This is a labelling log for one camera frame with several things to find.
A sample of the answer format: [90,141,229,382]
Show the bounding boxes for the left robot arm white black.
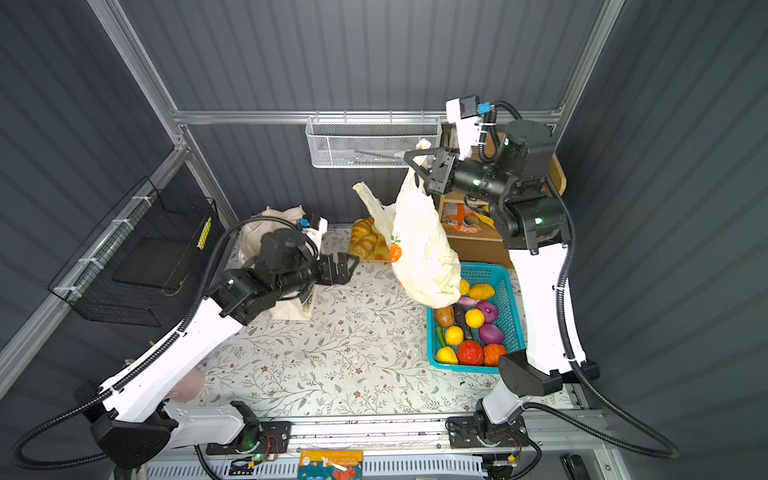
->
[10,215,360,471]

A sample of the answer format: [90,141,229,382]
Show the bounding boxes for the wooden shelf unit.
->
[438,153,567,269]

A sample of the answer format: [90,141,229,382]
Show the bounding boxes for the white tube in basket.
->
[355,150,405,162]

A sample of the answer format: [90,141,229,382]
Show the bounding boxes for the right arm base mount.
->
[445,413,530,450]

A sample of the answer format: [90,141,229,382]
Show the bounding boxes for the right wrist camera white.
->
[445,95,485,159]

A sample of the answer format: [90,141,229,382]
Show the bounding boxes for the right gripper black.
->
[401,150,505,210]

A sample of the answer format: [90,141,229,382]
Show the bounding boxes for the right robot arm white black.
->
[404,95,679,459]

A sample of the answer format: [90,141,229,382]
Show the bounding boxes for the purple onion upper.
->
[475,300,499,324]

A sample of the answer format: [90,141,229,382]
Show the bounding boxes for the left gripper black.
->
[274,249,358,303]

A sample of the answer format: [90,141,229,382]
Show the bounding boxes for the teal plastic basket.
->
[426,262,526,374]

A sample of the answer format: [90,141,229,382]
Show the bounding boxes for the white wire wall basket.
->
[305,118,442,169]

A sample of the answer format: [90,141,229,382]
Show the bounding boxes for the orange pumpkin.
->
[483,344,507,367]

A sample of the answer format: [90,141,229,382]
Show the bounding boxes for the bread rolls tray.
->
[347,217,389,262]

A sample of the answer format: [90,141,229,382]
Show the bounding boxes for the brown potato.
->
[434,306,456,329]

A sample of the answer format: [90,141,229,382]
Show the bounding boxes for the yellow lemon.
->
[459,279,471,296]
[435,346,459,365]
[465,308,486,329]
[443,325,465,347]

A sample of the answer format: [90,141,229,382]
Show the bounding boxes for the yellow snack bag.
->
[475,210,495,229]

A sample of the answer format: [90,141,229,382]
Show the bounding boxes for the yellow lemon left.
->
[443,325,465,347]

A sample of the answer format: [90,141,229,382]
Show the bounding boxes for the orange snack bag lower shelf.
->
[441,203,482,234]

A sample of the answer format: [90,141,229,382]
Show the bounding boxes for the green chili pepper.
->
[435,326,448,348]

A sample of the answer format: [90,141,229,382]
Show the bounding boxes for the black wire wall basket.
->
[48,178,222,327]

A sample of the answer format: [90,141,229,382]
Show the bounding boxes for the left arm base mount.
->
[205,421,293,459]

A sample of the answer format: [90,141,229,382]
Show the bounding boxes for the purple onion lower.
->
[477,324,505,345]

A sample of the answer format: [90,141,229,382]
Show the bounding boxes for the beige canvas tote bag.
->
[237,205,314,321]

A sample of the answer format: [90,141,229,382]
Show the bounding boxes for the cream plastic grocery bag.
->
[353,167,461,308]

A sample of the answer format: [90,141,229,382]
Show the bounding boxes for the yellow lemon bottom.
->
[435,346,459,365]

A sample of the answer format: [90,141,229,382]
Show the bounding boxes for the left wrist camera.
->
[299,214,328,235]

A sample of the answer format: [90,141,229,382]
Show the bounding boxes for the yellow lemon middle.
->
[465,308,486,329]

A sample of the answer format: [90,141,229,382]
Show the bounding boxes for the yellow lemon top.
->
[459,279,471,296]

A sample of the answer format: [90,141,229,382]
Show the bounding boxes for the orange yellow mango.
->
[468,284,496,301]

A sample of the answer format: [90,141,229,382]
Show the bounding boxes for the purple eggplant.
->
[457,296,479,307]

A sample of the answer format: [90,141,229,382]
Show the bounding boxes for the purple onion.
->
[477,324,505,345]
[475,300,499,324]

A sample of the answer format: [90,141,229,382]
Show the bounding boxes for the colourful box at front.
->
[297,450,364,480]

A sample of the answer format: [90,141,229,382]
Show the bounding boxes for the red tomato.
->
[457,340,485,366]

